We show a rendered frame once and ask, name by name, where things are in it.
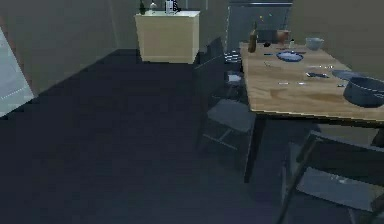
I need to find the dark chair grey seat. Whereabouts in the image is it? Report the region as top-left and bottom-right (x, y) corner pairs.
(275, 130), (384, 224)
(192, 54), (257, 168)

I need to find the grey blue plate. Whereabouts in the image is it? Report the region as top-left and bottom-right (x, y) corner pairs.
(331, 69), (368, 81)

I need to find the dark grey fridge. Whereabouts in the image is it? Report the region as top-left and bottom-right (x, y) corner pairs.
(225, 0), (294, 54)

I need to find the brown bottle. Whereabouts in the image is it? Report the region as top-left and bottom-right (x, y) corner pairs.
(247, 21), (259, 54)

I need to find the wooden dining table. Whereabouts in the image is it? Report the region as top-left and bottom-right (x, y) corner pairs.
(238, 41), (384, 184)

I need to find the dark blue knife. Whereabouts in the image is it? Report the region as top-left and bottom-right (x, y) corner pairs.
(305, 72), (330, 79)

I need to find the dark blue pot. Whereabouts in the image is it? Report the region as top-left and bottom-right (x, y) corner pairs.
(342, 76), (384, 109)

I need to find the beige cupboard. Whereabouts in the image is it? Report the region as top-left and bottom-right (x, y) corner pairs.
(134, 10), (201, 65)

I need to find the brown cup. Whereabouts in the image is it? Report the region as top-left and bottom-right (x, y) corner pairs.
(276, 29), (291, 46)

